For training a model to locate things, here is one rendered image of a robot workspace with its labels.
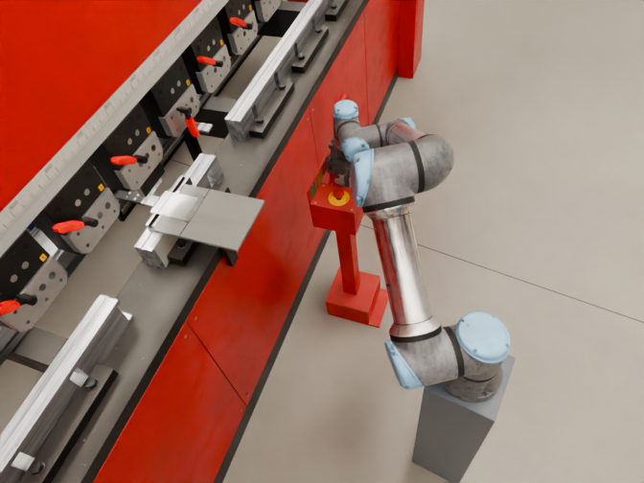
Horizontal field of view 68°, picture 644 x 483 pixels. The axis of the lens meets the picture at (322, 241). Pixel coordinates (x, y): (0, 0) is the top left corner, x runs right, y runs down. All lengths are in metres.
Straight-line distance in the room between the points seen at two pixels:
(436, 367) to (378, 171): 0.44
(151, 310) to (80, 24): 0.72
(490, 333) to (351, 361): 1.13
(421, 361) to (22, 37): 0.97
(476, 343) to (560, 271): 1.45
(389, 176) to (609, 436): 1.51
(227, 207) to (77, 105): 0.47
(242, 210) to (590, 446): 1.55
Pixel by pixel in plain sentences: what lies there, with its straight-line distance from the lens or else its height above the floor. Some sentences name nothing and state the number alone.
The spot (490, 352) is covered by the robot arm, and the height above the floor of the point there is 1.00.
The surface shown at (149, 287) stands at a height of 0.87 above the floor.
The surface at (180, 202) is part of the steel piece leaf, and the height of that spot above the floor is 1.00.
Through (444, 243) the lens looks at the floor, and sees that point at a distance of 2.48.
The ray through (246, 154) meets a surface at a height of 0.88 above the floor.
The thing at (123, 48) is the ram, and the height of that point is 1.45.
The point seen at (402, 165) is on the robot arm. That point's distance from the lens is 1.02.
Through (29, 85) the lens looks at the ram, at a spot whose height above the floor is 1.52.
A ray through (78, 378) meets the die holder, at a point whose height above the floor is 0.89.
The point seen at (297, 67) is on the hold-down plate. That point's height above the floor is 0.90.
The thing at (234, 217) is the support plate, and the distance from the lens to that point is 1.34.
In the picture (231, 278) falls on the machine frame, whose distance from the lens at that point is 1.58.
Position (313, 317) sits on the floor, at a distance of 2.26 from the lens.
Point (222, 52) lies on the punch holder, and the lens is 1.55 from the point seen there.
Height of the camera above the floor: 1.98
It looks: 52 degrees down
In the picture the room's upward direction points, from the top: 10 degrees counter-clockwise
